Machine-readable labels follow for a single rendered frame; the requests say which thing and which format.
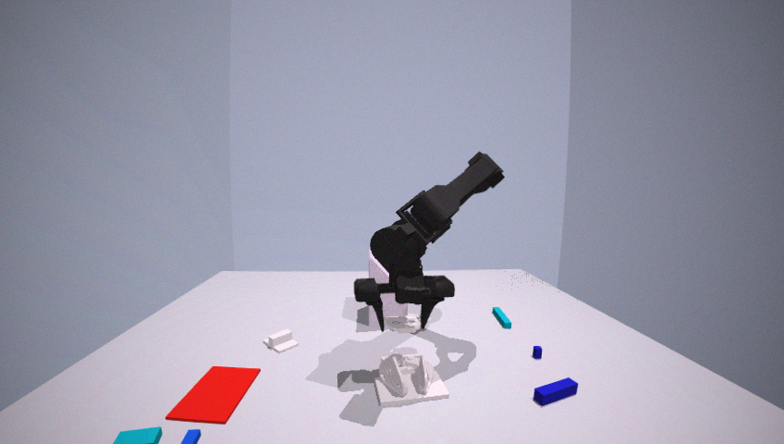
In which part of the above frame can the teal flat block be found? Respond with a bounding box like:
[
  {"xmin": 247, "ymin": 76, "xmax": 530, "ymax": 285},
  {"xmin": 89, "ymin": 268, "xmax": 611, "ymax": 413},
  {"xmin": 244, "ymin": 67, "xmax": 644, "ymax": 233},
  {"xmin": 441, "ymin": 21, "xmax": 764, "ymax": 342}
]
[{"xmin": 113, "ymin": 426, "xmax": 163, "ymax": 444}]

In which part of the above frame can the blue long bar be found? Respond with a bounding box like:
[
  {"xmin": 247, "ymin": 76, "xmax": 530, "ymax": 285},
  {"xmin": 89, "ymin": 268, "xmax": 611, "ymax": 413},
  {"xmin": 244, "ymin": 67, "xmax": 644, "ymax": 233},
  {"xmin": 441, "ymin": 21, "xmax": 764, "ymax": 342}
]
[{"xmin": 180, "ymin": 429, "xmax": 201, "ymax": 444}]

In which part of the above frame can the teal rectangular bar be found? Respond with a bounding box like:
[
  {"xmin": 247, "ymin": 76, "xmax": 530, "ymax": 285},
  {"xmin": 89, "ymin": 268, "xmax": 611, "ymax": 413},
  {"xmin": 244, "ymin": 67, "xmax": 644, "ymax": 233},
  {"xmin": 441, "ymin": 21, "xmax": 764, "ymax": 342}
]
[{"xmin": 493, "ymin": 307, "xmax": 511, "ymax": 329}]

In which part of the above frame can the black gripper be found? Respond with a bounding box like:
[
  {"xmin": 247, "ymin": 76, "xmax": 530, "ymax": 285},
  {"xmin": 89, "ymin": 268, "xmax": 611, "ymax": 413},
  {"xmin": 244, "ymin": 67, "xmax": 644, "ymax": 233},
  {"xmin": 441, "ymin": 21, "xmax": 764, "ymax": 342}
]
[{"xmin": 353, "ymin": 253, "xmax": 455, "ymax": 332}]

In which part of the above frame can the red flat plate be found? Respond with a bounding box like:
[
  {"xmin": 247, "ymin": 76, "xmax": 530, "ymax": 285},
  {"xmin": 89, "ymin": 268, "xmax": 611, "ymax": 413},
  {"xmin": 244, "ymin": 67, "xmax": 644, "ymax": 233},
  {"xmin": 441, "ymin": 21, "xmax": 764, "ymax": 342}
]
[{"xmin": 165, "ymin": 366, "xmax": 261, "ymax": 424}]

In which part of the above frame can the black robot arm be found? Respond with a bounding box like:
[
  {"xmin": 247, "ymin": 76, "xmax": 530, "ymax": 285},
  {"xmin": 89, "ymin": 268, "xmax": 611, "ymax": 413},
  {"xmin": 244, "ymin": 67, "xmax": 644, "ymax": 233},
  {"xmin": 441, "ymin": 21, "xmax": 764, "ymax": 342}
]
[{"xmin": 370, "ymin": 151, "xmax": 505, "ymax": 304}]

